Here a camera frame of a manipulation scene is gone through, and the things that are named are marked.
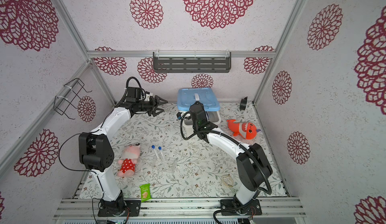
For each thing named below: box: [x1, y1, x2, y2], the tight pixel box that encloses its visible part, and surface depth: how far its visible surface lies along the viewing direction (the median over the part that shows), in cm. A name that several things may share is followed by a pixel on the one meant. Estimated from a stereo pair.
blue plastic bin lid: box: [177, 87, 221, 112], surface depth 92 cm
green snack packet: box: [139, 182, 152, 203], surface depth 79 cm
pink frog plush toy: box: [117, 143, 141, 178], surface depth 85 cm
